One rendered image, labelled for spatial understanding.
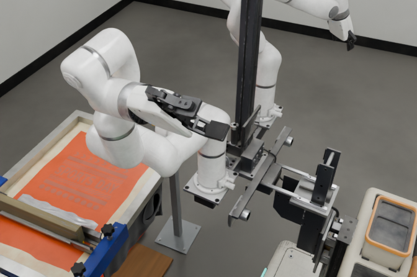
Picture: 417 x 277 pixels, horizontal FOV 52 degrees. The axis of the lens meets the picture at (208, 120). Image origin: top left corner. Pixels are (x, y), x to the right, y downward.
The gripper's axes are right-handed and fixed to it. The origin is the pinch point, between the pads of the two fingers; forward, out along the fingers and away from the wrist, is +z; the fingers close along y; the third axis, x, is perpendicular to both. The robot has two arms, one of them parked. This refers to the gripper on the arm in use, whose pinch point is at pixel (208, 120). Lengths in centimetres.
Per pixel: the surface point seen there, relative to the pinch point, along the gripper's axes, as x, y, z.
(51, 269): -49, -51, -76
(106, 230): -30, -55, -64
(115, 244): -33, -61, -63
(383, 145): 98, -274, -50
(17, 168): -25, -50, -121
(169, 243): -33, -166, -120
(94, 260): -40, -55, -64
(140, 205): -18, -70, -69
